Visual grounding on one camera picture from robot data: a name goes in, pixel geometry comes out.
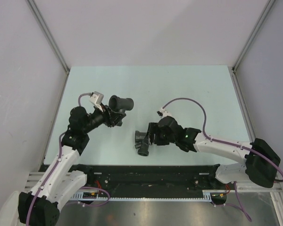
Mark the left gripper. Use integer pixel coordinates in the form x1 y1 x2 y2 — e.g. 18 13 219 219
82 103 125 134

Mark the grey pipe tee fitting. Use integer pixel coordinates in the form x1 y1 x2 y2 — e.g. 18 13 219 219
134 130 149 157

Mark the large grey pipe adapter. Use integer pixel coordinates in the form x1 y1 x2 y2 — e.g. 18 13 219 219
108 95 134 112

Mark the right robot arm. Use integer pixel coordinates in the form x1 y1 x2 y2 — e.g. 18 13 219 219
134 116 281 189

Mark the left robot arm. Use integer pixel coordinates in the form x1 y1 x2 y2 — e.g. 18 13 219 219
18 105 126 226

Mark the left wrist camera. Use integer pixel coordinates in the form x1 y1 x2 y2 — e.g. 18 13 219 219
89 91 104 112

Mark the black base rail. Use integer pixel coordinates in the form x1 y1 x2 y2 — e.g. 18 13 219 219
70 164 234 198

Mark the white slotted cable duct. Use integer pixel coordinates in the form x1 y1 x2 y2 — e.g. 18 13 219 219
69 191 227 203

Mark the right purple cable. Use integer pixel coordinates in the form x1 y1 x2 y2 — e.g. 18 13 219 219
161 97 283 223

